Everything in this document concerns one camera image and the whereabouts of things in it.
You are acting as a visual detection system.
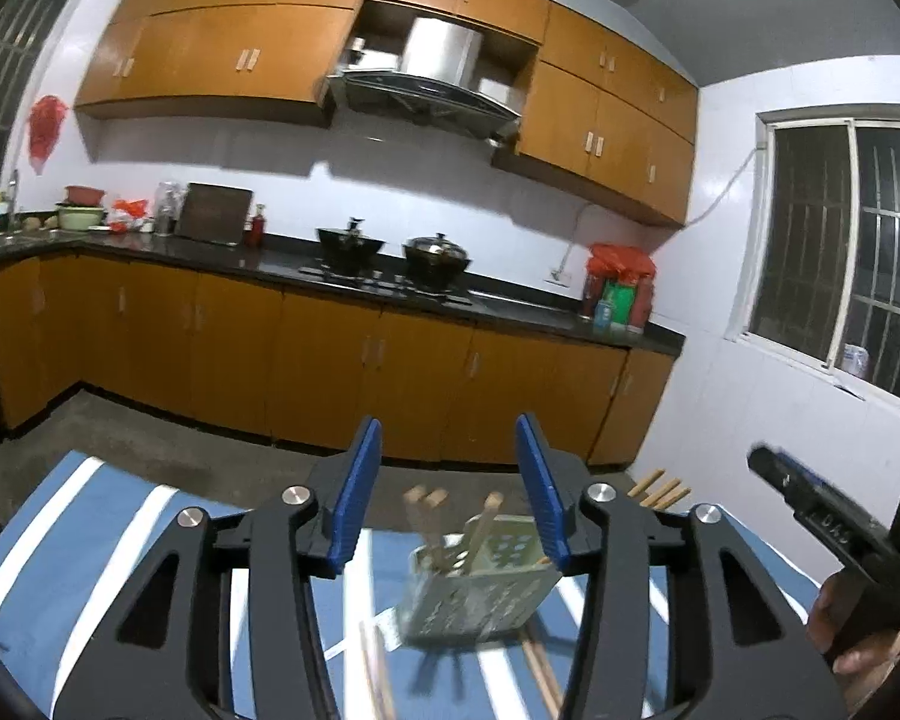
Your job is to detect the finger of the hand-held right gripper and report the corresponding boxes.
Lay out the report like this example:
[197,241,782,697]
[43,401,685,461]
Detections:
[771,451,817,487]
[747,445,830,523]

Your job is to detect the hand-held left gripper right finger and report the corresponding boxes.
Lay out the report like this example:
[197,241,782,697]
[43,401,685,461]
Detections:
[514,412,848,720]

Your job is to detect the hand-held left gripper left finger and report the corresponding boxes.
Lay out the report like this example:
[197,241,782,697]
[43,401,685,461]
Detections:
[49,414,385,720]

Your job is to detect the green perforated utensil holder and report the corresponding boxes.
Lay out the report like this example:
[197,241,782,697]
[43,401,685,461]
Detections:
[397,513,564,650]

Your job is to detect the person's right hand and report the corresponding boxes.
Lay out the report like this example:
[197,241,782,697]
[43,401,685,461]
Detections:
[805,567,900,715]

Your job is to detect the wooden base cabinets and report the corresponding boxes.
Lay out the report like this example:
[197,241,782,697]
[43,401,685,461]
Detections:
[0,228,685,470]

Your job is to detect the black gas stove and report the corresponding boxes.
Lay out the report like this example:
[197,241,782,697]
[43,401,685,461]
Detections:
[299,262,476,309]

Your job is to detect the red bag with bottles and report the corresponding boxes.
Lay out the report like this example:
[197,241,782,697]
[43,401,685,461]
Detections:
[580,269,656,335]

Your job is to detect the large barred window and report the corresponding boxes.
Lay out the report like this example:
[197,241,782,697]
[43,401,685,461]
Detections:
[741,111,900,415]

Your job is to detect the blue white striped tablecloth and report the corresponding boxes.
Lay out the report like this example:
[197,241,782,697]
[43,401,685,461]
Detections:
[0,450,833,720]

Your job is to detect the black wok with lid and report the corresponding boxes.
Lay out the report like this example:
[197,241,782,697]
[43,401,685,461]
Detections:
[402,233,473,290]

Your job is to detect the red bag over bottles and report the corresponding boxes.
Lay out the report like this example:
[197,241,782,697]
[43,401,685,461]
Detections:
[586,242,658,283]

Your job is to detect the black wok with ladle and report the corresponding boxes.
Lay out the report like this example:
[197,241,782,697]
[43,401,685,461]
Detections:
[316,217,388,275]

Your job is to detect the brown cutting board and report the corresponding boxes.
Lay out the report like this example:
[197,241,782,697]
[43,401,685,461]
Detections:
[175,181,255,247]

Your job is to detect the clear plastic bag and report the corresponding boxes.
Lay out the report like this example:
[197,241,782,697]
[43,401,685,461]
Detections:
[153,181,185,236]

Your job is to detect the small red plastic bag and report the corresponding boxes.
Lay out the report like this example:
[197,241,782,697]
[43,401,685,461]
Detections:
[110,198,152,230]

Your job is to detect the green basin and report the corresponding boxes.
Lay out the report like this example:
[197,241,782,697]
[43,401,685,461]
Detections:
[55,202,113,233]

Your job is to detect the steel range hood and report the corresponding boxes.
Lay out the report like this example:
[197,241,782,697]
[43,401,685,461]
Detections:
[323,14,527,148]

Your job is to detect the red hanging plastic bag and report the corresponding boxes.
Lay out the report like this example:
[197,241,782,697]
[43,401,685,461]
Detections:
[28,94,71,170]

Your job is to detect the barred window beside sink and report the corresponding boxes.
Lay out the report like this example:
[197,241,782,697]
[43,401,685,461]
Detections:
[0,0,89,190]

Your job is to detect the white wall cable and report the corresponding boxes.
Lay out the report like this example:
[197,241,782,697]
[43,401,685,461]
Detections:
[550,144,767,280]

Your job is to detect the wooden wall cabinets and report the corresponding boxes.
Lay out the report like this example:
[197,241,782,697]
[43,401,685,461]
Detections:
[73,0,701,228]

